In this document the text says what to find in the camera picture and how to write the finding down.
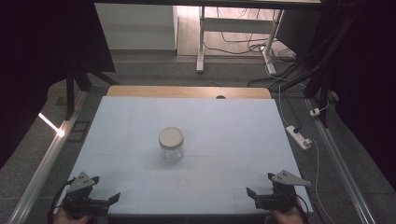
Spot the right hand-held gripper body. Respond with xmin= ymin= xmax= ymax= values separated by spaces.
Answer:
xmin=255 ymin=170 xmax=312 ymax=214

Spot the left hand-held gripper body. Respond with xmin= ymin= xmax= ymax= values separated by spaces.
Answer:
xmin=61 ymin=172 xmax=110 ymax=218

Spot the clear glass jar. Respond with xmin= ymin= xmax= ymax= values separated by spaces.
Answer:
xmin=160 ymin=138 xmax=184 ymax=163

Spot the white jar lid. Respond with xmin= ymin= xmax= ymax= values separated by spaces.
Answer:
xmin=158 ymin=126 xmax=185 ymax=150

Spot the person's right hand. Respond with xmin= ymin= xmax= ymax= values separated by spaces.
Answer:
xmin=269 ymin=204 xmax=306 ymax=224

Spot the person's left hand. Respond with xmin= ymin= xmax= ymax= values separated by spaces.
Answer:
xmin=52 ymin=206 xmax=92 ymax=224

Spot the white power strip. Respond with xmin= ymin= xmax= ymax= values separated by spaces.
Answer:
xmin=285 ymin=125 xmax=313 ymax=151

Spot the white table mat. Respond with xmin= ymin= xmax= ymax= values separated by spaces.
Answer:
xmin=53 ymin=95 xmax=314 ymax=217

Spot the black metal stand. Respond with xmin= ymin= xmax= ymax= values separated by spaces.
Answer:
xmin=64 ymin=62 xmax=120 ymax=121
xmin=270 ymin=0 xmax=366 ymax=129

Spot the black curtain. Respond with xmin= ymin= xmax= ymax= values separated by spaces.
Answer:
xmin=311 ymin=0 xmax=396 ymax=182
xmin=0 ymin=0 xmax=117 ymax=170

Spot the white-legged desk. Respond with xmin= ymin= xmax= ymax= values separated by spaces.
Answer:
xmin=92 ymin=0 xmax=322 ymax=76

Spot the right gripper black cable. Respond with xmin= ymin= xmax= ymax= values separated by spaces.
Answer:
xmin=295 ymin=193 xmax=310 ymax=219

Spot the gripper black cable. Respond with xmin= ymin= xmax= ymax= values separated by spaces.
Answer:
xmin=295 ymin=193 xmax=310 ymax=219
xmin=50 ymin=176 xmax=77 ymax=217

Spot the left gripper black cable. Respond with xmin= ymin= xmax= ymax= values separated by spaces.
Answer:
xmin=50 ymin=176 xmax=77 ymax=217

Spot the white power strip cable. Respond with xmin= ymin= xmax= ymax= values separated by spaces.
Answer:
xmin=310 ymin=138 xmax=336 ymax=224

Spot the aluminium rail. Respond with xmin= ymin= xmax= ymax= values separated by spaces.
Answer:
xmin=304 ymin=97 xmax=378 ymax=224
xmin=6 ymin=90 xmax=90 ymax=224

